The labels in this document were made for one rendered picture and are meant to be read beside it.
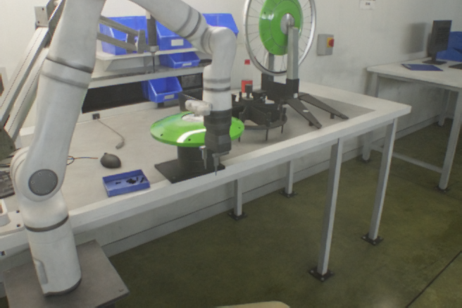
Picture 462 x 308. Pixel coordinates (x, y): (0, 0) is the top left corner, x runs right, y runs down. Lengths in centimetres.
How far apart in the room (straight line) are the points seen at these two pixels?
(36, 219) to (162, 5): 50
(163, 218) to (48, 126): 180
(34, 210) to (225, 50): 55
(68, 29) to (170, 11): 21
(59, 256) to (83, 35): 46
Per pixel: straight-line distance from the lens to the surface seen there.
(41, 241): 84
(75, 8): 78
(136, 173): 123
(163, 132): 114
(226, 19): 221
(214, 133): 94
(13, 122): 106
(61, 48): 73
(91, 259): 100
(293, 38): 179
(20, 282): 100
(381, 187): 239
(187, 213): 255
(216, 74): 89
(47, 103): 73
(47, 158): 75
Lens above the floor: 145
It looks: 20 degrees down
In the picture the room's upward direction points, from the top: straight up
